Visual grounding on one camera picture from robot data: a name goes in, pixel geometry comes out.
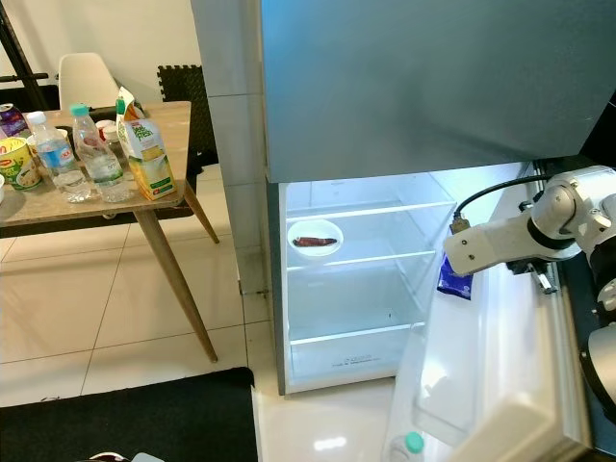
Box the white round plate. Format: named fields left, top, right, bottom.
left=287, top=219, right=345, bottom=259

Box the clear bottle green cap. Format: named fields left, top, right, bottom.
left=388, top=431, right=429, bottom=462

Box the large water bottle green cap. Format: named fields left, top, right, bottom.
left=69, top=103, right=135, bottom=204

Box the white plastic chair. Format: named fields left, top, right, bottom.
left=58, top=53, right=122, bottom=113

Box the light wooden table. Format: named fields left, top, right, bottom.
left=0, top=101, right=220, bottom=364

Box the blue chocolate bar packet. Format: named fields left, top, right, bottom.
left=436, top=262, right=475, bottom=301

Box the black foam tile stack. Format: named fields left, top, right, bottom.
left=157, top=64, right=216, bottom=170

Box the yellow green juice carton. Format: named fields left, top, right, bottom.
left=115, top=87, right=180, bottom=202

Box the purple drink can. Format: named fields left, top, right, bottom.
left=0, top=103, right=29, bottom=139

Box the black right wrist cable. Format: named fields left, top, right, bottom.
left=452, top=173, right=554, bottom=232

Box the small brown jar white lid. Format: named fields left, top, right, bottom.
left=97, top=120, right=122, bottom=147

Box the grey fridge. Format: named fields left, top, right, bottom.
left=262, top=0, right=616, bottom=396

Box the black metal rack post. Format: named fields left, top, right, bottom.
left=0, top=0, right=51, bottom=112

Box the water bottle white cap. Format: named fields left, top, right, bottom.
left=24, top=111, right=94, bottom=204

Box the black floor mat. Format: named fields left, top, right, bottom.
left=0, top=367, right=259, bottom=462

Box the yellow instant noodle cup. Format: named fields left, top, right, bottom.
left=0, top=137, right=43, bottom=192

